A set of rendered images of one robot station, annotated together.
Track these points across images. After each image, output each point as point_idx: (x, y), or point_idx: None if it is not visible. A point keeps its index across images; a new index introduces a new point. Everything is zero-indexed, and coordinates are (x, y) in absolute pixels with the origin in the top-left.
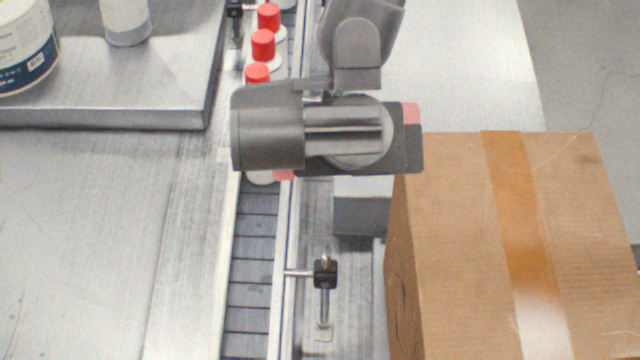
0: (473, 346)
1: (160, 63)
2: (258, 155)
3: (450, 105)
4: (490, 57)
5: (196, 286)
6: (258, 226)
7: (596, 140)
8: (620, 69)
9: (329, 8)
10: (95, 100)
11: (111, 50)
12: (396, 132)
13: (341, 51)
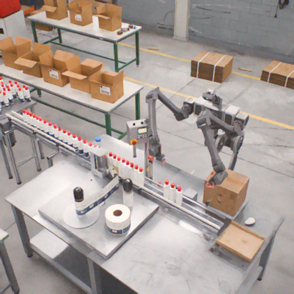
0: (238, 189)
1: (142, 205)
2: (222, 181)
3: (177, 181)
4: (171, 170)
5: (189, 223)
6: (188, 209)
7: None
8: None
9: (219, 165)
10: (143, 217)
11: (131, 210)
12: None
13: (223, 167)
